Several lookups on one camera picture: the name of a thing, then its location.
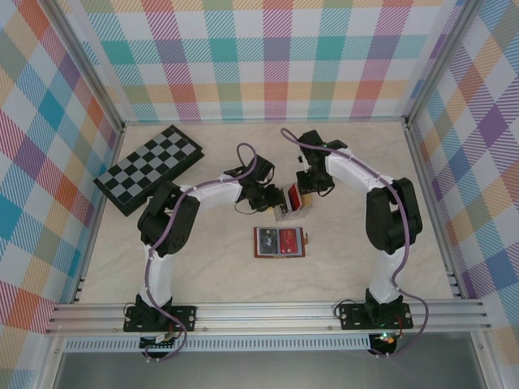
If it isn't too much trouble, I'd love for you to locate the wide aluminium mounting rail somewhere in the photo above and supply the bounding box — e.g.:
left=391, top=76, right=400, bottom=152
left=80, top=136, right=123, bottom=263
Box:
left=43, top=298, right=495, bottom=336

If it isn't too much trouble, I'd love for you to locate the red credit card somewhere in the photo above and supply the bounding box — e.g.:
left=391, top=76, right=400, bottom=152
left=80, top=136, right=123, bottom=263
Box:
left=285, top=184, right=303, bottom=211
left=277, top=229, right=302, bottom=255

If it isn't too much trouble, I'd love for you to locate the aluminium frame post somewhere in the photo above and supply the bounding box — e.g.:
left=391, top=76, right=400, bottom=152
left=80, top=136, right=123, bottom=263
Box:
left=38, top=0, right=127, bottom=135
left=403, top=0, right=487, bottom=129

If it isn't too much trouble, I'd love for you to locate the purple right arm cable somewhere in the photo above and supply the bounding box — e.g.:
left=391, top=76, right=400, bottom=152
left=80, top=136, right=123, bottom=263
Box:
left=281, top=128, right=430, bottom=360

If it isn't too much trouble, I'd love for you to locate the aluminium frame leg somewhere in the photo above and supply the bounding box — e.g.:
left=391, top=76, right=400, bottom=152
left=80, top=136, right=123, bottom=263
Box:
left=471, top=332, right=506, bottom=389
left=36, top=335, right=62, bottom=389

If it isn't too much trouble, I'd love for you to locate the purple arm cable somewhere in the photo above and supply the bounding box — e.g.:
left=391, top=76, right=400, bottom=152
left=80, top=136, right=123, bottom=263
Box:
left=281, top=128, right=430, bottom=360
left=139, top=142, right=260, bottom=362

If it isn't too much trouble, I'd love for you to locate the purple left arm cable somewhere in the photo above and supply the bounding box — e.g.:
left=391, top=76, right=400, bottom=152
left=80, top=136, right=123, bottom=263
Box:
left=139, top=142, right=260, bottom=362

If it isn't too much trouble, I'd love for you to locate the clear plastic card box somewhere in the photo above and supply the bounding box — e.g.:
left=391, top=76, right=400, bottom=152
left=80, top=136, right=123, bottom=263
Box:
left=272, top=182, right=315, bottom=223

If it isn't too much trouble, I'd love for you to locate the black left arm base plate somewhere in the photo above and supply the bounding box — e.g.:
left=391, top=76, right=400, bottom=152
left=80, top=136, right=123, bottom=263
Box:
left=122, top=305, right=199, bottom=334

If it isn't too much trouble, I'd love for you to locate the aluminium table side rail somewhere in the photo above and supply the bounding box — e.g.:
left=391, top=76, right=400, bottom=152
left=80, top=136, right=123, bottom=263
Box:
left=403, top=121, right=465, bottom=301
left=71, top=125, right=127, bottom=305

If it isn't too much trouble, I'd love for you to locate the brown leather card holder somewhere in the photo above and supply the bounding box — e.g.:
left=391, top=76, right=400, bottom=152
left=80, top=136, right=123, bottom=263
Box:
left=254, top=226, right=311, bottom=259

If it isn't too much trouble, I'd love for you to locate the grey metal panel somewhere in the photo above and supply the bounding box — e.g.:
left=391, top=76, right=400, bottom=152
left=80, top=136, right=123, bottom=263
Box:
left=52, top=351, right=487, bottom=389

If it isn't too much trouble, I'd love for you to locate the black grey folding chessboard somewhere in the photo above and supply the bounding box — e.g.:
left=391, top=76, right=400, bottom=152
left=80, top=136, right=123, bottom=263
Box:
left=92, top=124, right=205, bottom=218

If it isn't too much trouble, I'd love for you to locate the slotted grey cable duct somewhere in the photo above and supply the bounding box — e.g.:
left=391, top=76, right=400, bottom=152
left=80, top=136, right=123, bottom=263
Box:
left=63, top=338, right=373, bottom=353

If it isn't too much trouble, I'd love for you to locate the small circuit board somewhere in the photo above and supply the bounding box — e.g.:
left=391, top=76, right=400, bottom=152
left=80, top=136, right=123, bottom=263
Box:
left=139, top=332, right=182, bottom=353
left=371, top=331, right=398, bottom=352

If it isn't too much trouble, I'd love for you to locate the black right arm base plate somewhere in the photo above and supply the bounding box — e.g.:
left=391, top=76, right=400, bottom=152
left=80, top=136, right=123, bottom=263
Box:
left=337, top=302, right=415, bottom=331

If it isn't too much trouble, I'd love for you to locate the black VIP credit card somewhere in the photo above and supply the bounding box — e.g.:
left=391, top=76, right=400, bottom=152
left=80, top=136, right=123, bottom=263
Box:
left=256, top=229, right=279, bottom=255

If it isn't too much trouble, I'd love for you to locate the aluminium table end rail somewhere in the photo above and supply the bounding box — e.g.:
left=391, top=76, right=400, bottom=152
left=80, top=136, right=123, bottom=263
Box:
left=121, top=117, right=409, bottom=126

